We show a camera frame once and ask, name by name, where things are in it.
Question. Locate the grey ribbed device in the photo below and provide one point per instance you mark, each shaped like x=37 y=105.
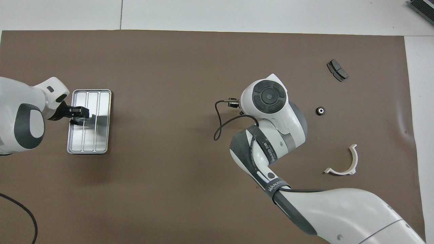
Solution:
x=423 y=8

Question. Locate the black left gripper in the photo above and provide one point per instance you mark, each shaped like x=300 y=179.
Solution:
x=63 y=112

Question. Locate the white curved plastic bracket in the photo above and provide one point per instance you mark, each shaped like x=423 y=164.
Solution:
x=355 y=159

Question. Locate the silver metal tray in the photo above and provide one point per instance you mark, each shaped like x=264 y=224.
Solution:
x=101 y=135

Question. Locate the stacked grey brake pad pair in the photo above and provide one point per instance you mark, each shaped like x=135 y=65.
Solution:
x=337 y=70

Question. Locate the white Franka right arm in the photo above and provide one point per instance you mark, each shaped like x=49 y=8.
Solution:
x=271 y=98

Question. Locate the brown table mat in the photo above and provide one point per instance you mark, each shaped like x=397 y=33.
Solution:
x=169 y=189

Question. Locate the black bearing gear silver hub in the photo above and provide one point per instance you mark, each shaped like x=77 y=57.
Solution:
x=320 y=110

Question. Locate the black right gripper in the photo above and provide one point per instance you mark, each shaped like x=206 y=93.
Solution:
x=234 y=103

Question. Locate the white Franka left arm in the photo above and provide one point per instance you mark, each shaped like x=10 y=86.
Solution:
x=17 y=101

